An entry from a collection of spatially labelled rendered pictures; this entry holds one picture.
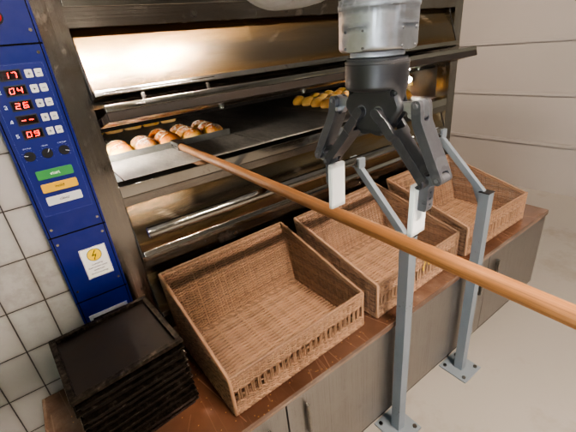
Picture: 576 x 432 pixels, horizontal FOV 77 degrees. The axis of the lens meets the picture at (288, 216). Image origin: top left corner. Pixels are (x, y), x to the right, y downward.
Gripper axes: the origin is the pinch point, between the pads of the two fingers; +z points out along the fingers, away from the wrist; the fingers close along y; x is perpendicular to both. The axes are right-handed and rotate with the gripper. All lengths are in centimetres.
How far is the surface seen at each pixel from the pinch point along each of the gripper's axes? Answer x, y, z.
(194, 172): 14, -88, 16
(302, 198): 15.2, -32.4, 11.5
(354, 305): 40, -37, 61
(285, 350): 10, -38, 61
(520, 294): 11.6, 16.9, 11.9
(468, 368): 106, -19, 129
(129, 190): -9, -90, 16
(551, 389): 121, 12, 129
